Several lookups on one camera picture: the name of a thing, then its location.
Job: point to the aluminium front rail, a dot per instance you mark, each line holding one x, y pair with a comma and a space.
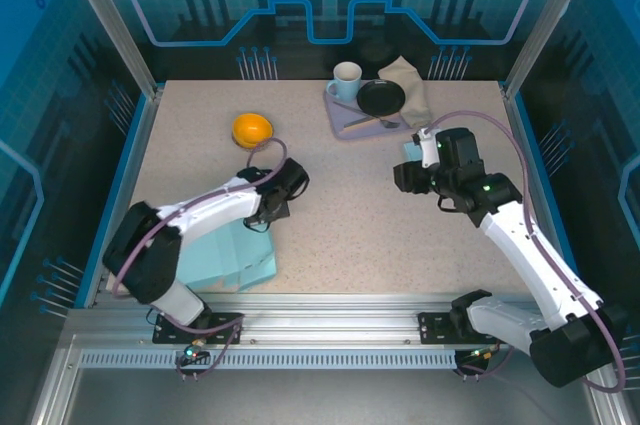
330, 315

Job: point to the aluminium frame post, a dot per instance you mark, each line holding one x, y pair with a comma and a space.
549, 20
117, 30

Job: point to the metal fork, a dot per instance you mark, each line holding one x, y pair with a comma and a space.
390, 122

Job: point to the lavender tray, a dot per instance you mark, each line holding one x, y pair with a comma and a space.
345, 122

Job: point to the orange patterned bowl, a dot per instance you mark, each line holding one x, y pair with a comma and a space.
250, 129

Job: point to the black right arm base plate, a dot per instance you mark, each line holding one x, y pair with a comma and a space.
432, 327

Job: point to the aluminium side rail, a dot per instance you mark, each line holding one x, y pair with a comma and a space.
521, 125
132, 170

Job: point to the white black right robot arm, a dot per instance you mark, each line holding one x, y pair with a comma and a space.
530, 265

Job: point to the beige cloth napkin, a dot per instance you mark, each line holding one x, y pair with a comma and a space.
410, 85

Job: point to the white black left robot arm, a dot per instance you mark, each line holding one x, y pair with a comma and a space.
145, 255

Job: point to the light blue mug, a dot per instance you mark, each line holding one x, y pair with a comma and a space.
347, 85

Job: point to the black plate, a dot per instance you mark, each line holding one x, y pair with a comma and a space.
380, 97

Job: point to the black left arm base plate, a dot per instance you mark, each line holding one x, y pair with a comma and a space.
165, 332

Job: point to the small adapter with green light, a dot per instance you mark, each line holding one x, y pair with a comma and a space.
192, 351
482, 354

